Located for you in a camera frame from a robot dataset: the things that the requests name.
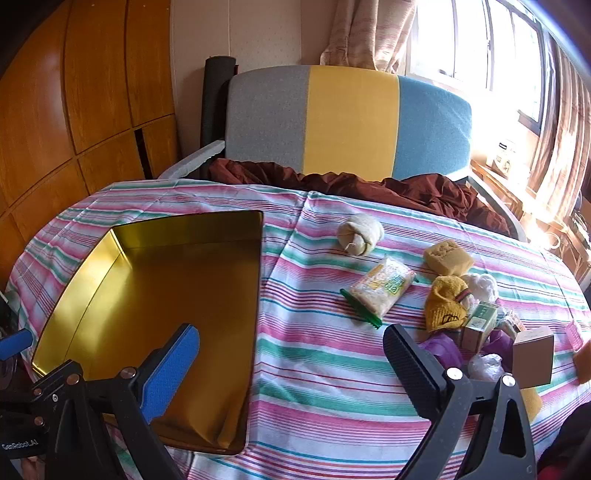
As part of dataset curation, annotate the black rolled mat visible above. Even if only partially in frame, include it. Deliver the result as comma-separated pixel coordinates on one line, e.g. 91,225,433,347
199,55,238,178

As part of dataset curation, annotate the cream cardboard box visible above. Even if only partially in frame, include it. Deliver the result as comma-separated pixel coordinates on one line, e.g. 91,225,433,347
512,327,555,387

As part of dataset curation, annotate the white cloth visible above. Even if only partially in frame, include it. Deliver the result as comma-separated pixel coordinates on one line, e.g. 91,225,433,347
337,215,384,256

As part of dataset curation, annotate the window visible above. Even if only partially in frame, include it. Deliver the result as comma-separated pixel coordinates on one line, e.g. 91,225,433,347
406,0,555,134

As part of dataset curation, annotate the yellow knit sock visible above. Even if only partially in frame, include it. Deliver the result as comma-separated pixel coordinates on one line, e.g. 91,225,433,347
425,274,471,334

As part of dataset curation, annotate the maroon blanket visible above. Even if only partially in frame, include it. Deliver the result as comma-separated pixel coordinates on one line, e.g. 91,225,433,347
208,158,511,238

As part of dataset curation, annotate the grey chair armrest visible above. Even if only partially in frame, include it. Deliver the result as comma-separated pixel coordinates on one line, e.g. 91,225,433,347
157,141,226,181
462,174,528,241

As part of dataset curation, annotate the clear plastic bag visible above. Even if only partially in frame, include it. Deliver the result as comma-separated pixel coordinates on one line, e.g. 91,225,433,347
467,353,506,383

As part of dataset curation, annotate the small green and white box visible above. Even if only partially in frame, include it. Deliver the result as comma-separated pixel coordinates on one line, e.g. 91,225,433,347
462,301,499,354

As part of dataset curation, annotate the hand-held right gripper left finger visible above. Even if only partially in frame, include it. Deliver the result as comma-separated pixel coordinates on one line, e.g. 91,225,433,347
30,323,201,480

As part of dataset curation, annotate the person's dark red clothing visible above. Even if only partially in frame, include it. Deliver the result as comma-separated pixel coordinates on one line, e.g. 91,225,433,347
538,406,591,480

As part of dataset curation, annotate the snack bar packet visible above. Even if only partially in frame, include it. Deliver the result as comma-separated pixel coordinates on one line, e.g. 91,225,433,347
496,309,527,334

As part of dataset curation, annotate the wooden side table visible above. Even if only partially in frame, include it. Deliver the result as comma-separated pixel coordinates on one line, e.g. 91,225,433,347
471,159,591,278

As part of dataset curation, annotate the beige patterned curtain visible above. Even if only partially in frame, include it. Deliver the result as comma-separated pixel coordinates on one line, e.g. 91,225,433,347
320,0,419,75
526,37,591,222

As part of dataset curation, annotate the rice cracker snack packet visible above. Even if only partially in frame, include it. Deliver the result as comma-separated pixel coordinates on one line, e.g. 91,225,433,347
340,255,417,329

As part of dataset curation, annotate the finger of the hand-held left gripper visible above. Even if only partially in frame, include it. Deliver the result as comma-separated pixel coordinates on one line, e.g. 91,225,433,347
0,330,34,361

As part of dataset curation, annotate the purple wrapper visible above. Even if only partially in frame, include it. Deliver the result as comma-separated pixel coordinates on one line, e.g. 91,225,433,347
420,333,465,370
492,329,515,358

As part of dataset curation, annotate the thick yellow sponge with holes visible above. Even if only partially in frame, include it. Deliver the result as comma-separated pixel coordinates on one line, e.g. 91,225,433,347
424,239,475,278

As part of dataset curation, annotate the gold metal tin box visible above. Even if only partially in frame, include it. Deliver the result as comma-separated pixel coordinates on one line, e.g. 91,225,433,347
30,210,265,455

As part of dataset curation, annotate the grey yellow blue chair backrest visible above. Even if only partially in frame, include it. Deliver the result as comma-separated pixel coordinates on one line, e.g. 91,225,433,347
224,65,472,182

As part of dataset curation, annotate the pink packet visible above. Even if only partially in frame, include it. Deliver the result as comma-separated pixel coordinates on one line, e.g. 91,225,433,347
566,318,589,354

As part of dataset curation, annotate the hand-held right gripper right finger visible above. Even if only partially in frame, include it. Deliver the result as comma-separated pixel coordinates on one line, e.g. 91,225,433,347
382,323,539,480

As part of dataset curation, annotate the wooden wardrobe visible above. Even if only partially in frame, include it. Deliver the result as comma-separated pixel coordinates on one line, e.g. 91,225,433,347
0,0,178,282

